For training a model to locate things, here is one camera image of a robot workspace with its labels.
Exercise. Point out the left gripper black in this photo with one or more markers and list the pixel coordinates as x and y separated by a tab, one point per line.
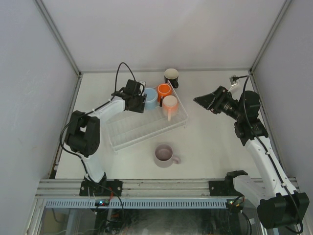
138	103

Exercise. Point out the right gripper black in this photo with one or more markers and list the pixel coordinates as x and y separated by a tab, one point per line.
217	103

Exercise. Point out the light blue mug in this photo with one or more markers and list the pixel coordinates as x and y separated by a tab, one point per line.
151	98

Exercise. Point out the orange mug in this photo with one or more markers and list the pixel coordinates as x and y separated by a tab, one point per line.
163	90

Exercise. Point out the pink mug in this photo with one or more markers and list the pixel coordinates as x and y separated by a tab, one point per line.
170	106

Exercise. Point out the lilac mug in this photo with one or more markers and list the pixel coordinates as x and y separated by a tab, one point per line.
164	156

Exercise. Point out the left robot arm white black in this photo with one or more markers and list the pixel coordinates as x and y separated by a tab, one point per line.
81	136

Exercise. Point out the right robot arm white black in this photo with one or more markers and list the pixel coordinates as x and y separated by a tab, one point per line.
278	202

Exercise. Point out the black mug cream inside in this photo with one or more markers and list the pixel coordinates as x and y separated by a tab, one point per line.
172	76

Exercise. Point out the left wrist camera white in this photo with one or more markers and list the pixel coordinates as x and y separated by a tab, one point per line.
143	83

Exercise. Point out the white wire dish rack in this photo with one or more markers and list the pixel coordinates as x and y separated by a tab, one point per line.
127	128

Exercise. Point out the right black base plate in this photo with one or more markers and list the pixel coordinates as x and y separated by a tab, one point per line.
220	188

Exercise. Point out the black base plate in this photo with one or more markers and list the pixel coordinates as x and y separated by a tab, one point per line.
220	188
106	188

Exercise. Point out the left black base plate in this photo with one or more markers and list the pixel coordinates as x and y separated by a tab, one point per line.
106	188

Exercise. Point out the blue slotted cable duct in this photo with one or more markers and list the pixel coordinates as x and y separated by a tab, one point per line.
203	203

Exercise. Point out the aluminium front frame rail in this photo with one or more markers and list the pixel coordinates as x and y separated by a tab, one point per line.
131	188

